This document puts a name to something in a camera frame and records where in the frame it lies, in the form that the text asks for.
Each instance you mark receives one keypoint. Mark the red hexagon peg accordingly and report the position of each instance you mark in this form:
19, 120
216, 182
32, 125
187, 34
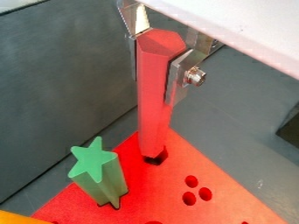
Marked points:
157, 46

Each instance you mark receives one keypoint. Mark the black curved holder block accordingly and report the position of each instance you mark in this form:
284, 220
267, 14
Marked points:
288, 129

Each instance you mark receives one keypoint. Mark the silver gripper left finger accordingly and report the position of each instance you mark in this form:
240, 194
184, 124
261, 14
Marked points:
133, 15

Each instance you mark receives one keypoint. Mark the green star peg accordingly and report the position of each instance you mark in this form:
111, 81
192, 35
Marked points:
97, 173

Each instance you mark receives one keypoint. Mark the yellow rounded peg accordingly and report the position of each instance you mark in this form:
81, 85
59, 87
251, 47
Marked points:
12, 218

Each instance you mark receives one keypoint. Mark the red peg board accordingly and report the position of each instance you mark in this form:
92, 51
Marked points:
183, 191

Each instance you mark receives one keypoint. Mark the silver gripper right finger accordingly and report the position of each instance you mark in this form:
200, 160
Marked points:
185, 66

